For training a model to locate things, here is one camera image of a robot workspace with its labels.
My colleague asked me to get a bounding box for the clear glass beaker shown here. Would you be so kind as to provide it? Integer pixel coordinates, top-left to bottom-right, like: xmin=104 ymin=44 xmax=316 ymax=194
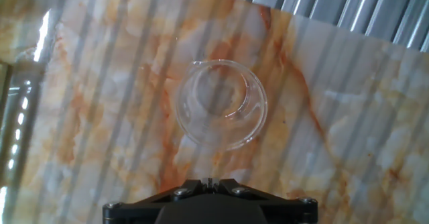
xmin=174 ymin=58 xmax=269 ymax=152

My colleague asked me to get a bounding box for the orange marble pattern mat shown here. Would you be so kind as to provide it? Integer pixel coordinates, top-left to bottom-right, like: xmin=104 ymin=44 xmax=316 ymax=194
xmin=0 ymin=0 xmax=429 ymax=224

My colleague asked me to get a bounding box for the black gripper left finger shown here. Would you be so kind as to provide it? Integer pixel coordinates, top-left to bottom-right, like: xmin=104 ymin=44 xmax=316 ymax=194
xmin=103 ymin=178 xmax=210 ymax=224

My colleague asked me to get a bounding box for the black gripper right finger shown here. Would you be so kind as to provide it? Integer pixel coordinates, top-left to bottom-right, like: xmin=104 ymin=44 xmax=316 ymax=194
xmin=209 ymin=178 xmax=318 ymax=224

